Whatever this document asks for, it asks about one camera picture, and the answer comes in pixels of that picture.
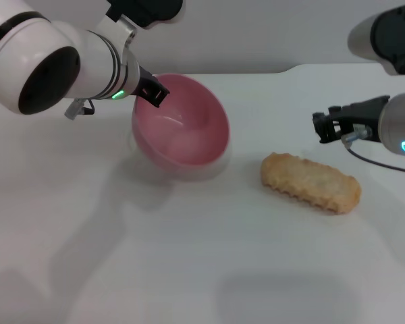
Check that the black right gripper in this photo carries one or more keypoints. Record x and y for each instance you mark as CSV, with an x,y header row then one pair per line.
x,y
361,113

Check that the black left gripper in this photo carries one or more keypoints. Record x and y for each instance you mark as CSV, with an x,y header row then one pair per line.
x,y
143,81

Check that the pink plastic bowl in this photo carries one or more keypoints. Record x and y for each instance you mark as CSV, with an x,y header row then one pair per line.
x,y
182,131

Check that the orange striped bread roll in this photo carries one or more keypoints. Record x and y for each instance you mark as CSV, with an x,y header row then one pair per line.
x,y
310,184

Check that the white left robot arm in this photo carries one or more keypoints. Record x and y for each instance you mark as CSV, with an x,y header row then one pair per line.
x,y
54,57

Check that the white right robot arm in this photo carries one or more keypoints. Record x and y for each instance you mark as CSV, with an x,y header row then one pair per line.
x,y
400,125

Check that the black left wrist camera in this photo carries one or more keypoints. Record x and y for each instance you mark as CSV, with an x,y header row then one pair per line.
x,y
148,11

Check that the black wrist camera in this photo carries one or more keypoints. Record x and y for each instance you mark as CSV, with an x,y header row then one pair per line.
x,y
148,11
391,33

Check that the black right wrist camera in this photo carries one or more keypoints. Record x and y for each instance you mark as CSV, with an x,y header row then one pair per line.
x,y
391,33

